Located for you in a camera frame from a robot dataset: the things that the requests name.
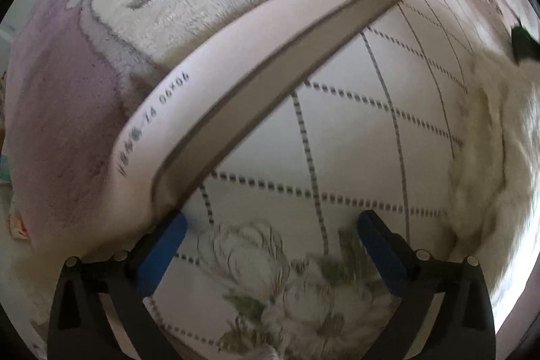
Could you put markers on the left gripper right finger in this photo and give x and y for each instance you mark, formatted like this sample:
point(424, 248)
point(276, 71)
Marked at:
point(464, 326)

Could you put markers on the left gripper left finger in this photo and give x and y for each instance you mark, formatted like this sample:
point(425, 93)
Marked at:
point(78, 326)

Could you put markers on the white fuzzy cardigan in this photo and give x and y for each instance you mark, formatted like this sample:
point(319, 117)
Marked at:
point(494, 203)

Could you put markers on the floral quilted bed cover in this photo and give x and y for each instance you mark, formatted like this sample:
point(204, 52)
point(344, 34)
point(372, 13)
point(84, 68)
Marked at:
point(271, 125)

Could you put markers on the dark green garment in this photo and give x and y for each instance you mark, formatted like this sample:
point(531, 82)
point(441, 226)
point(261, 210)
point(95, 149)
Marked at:
point(525, 47)

